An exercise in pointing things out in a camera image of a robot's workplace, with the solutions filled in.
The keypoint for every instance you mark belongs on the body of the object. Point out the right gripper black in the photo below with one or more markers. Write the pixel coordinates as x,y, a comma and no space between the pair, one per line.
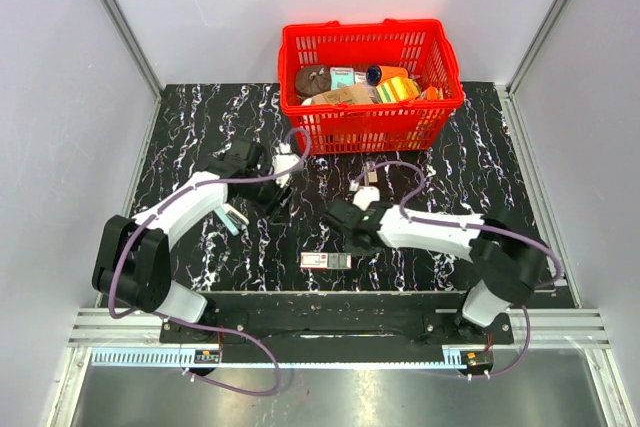
354,248

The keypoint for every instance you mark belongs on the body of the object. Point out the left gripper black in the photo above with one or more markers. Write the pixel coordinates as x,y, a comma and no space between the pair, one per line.
275,207

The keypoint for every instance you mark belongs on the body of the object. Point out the light blue stapler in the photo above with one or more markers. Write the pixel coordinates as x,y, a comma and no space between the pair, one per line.
231,218

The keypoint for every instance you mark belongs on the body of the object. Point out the red white staple box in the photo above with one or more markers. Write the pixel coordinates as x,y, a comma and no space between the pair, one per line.
325,261

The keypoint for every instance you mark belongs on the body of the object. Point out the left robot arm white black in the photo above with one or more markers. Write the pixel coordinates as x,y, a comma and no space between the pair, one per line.
133,265

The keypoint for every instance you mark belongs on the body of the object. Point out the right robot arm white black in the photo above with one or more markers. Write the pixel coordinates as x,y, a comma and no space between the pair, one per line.
509,265

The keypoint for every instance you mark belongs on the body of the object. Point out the brown round item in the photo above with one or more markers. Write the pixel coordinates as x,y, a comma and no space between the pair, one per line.
312,80

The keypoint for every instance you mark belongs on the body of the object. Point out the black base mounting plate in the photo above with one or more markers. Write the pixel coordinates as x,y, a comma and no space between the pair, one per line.
433,318

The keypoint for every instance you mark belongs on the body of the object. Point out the brown cardboard box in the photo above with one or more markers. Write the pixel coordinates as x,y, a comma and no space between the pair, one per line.
355,94

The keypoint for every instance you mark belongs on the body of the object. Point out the yellow green striped package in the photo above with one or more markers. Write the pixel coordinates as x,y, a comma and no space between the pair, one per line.
397,89

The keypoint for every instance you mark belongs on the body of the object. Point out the teal small box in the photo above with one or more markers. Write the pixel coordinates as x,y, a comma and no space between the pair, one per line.
341,77

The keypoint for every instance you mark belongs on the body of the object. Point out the orange bottle blue cap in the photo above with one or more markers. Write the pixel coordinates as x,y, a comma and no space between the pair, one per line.
377,74

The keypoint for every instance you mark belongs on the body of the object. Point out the red plastic basket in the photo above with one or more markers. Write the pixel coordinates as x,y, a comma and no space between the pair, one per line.
420,46

